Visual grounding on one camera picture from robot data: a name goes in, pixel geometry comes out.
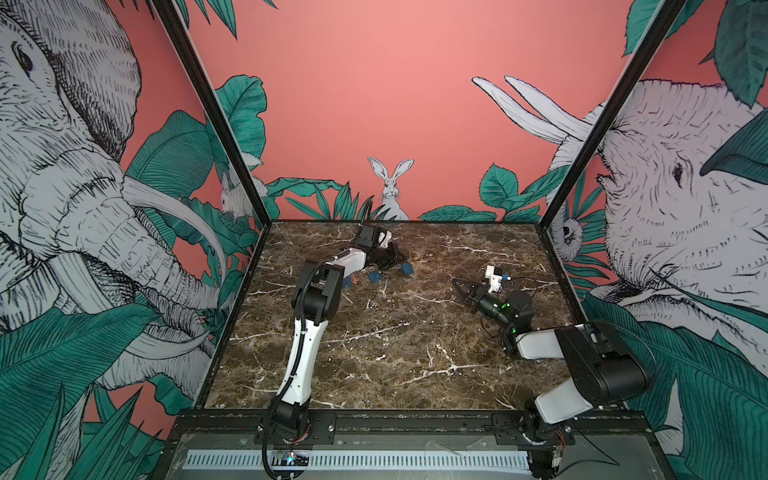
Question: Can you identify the right black frame post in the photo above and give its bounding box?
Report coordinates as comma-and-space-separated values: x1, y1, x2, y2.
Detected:
538, 0, 686, 229

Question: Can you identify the white perforated cable tray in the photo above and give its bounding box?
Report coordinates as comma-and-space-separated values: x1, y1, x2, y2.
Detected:
182, 449, 530, 473

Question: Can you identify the left black frame post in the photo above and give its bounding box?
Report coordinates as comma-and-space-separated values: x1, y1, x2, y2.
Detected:
151, 0, 272, 228

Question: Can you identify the black corrugated cable left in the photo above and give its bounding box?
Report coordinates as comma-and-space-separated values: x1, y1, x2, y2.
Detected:
261, 263, 325, 480

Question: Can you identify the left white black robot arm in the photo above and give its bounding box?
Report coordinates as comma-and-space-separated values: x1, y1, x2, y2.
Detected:
265, 223, 408, 444

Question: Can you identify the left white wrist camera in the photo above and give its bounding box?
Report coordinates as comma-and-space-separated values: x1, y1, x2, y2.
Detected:
376, 230, 392, 249

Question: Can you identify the small green circuit board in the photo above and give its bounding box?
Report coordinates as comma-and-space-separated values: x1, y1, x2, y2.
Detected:
271, 450, 311, 469

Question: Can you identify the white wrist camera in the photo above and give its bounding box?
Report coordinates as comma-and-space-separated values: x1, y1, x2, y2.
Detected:
376, 230, 392, 249
485, 265, 512, 293

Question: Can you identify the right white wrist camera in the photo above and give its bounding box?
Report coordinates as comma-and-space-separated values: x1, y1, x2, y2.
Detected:
485, 265, 512, 293

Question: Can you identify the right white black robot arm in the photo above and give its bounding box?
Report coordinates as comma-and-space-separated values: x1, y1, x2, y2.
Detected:
451, 278, 652, 445

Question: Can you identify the black front mounting rail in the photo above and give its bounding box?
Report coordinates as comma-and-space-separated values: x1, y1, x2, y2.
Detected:
168, 409, 651, 449

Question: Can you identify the black frame post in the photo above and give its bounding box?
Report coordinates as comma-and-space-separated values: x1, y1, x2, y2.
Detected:
538, 0, 686, 229
151, 0, 272, 228

